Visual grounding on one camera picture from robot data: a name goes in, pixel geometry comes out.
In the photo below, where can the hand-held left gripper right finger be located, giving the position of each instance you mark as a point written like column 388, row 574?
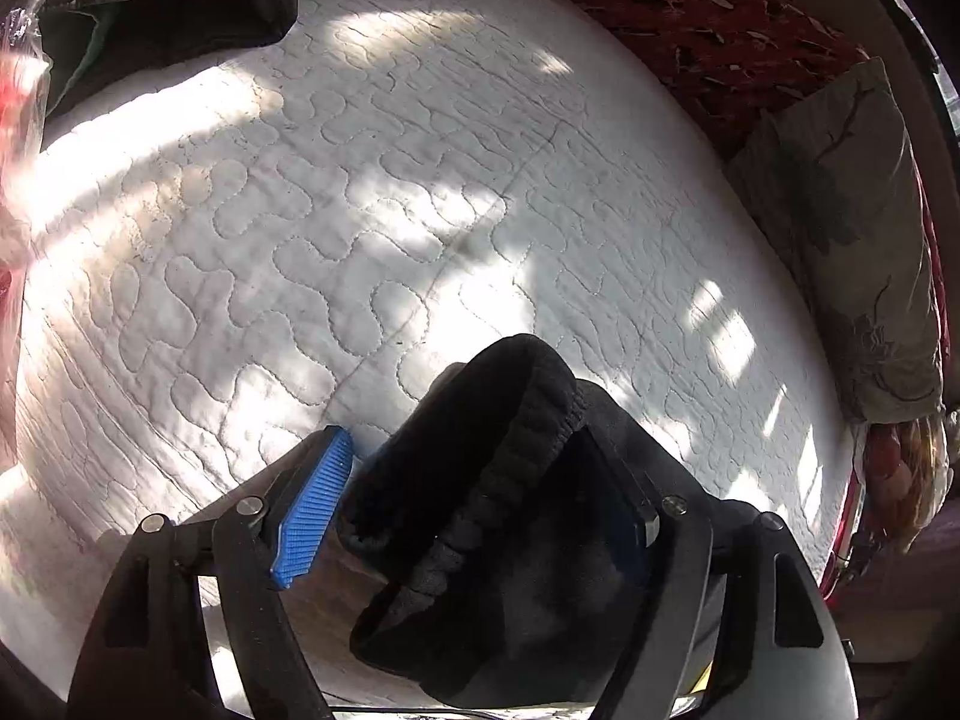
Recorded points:
column 679, row 577

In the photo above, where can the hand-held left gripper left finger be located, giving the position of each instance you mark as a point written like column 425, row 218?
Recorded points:
column 315, row 502

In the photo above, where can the black pants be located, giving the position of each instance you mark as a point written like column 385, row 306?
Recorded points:
column 517, row 540

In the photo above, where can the red bed sheet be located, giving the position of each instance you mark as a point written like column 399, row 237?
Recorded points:
column 844, row 540

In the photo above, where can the clear plastic bag stuffed toys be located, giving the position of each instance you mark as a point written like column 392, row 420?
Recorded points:
column 907, row 480

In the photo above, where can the white quilted bed cover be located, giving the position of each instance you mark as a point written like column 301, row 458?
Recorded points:
column 337, row 202

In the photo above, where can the grey floral pillow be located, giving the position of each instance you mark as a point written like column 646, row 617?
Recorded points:
column 847, row 240

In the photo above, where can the clear plastic bag orange contents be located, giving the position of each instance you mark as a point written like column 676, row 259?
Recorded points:
column 15, row 90

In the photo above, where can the dark green garment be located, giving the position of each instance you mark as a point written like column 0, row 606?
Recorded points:
column 165, row 7

